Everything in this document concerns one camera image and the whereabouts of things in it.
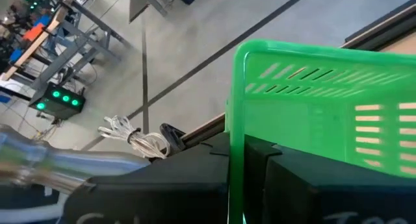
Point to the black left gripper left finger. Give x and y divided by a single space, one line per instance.
162 191

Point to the wooden top metal workbench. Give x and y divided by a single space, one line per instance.
55 65

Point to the black box with green lights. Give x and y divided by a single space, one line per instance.
61 107

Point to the white shade chrome table lamp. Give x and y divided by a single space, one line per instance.
81 165

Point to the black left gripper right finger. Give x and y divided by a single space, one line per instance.
325 198

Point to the orange box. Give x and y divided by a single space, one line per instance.
32 32

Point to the green plastic basket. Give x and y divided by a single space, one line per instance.
292 120

